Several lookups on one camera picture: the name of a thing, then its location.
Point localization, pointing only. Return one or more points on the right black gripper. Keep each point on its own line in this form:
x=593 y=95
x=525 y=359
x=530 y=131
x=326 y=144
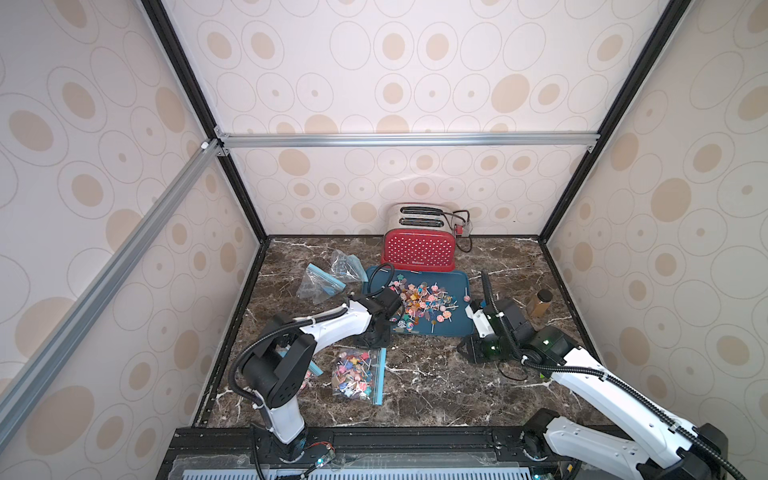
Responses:
x=494 y=308

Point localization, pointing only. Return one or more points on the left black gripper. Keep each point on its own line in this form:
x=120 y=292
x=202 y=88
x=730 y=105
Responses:
x=386 y=342

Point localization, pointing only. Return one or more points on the candy ziploc bag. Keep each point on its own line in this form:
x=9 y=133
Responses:
x=359 y=374
x=347 y=268
x=318 y=286
x=312 y=372

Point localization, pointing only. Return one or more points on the teal rectangular tray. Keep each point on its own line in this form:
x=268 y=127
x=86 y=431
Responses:
x=456 y=312

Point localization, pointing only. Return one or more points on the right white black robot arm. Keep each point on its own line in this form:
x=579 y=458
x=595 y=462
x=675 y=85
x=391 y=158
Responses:
x=657 y=443

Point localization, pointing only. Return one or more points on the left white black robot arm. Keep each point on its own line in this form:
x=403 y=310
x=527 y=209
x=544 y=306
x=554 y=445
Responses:
x=269 y=372

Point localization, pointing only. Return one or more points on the pile of loose candies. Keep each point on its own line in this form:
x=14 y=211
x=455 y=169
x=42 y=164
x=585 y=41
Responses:
x=423 y=303

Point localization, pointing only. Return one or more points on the brown bottle black cap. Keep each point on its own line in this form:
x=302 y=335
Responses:
x=538 y=305

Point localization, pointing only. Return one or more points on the red polka dot toaster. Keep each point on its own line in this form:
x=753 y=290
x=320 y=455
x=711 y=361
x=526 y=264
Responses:
x=419 y=238

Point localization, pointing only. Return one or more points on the horizontal aluminium frame bar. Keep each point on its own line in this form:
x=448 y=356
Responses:
x=391 y=140

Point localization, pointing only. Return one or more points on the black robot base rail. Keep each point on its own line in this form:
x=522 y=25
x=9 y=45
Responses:
x=360 y=449

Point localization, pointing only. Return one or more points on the left slanted aluminium frame bar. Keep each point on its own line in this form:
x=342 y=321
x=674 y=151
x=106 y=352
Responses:
x=40 y=371

